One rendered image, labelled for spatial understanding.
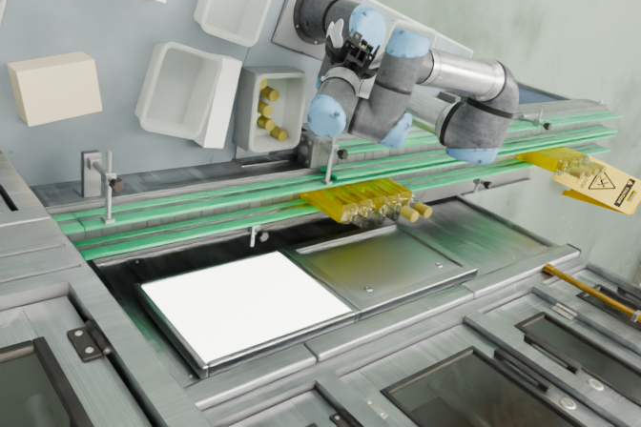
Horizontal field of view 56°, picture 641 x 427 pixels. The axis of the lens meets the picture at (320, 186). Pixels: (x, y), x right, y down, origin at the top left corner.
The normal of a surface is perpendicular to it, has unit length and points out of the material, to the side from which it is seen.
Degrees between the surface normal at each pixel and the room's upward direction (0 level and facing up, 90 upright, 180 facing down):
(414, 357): 90
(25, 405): 90
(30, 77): 0
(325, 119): 55
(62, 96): 0
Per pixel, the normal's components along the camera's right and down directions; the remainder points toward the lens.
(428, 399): 0.15, -0.91
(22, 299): 0.62, 0.38
